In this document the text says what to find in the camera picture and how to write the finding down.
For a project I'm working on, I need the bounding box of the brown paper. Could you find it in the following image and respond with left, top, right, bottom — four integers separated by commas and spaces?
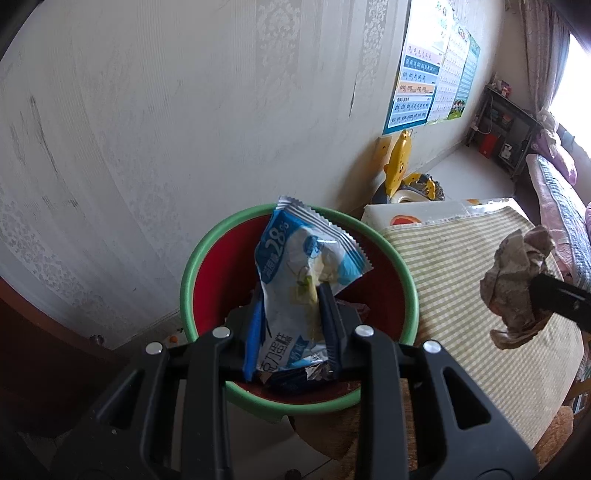
480, 225, 555, 350

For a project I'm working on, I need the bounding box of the blue white snack bag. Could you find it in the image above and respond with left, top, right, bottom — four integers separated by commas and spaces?
242, 196, 372, 380

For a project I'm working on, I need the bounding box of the red green-rimmed trash bin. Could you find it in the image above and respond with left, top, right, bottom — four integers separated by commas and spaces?
179, 204, 420, 421

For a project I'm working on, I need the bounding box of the bed with plaid blanket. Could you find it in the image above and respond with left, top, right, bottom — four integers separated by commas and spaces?
526, 154, 590, 291

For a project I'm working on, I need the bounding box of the yellow checked tablecloth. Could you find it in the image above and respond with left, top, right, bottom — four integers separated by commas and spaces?
381, 206, 584, 446

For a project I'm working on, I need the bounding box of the brown plush teddy bear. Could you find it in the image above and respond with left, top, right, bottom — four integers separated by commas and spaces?
294, 364, 573, 479

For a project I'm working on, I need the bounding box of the purple pillow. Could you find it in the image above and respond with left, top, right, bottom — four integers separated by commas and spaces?
536, 131, 578, 186

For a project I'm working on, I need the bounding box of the red container on floor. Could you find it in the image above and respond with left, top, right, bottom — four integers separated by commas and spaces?
479, 133, 498, 158

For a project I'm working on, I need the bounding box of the dark metal shelf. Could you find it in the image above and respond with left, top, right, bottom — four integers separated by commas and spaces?
465, 86, 542, 180

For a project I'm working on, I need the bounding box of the yellow duck potty seat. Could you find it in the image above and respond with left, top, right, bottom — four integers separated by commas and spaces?
370, 129, 445, 204

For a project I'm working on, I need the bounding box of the pink curtain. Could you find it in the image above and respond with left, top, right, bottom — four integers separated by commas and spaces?
518, 0, 570, 113

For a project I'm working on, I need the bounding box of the green number wall poster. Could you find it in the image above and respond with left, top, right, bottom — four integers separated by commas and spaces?
448, 36, 481, 120

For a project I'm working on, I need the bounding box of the white chart wall poster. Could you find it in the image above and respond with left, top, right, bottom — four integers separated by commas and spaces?
427, 21, 470, 124

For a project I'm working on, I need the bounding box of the blue pinyin wall poster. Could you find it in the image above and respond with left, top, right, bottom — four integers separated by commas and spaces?
383, 1, 449, 134

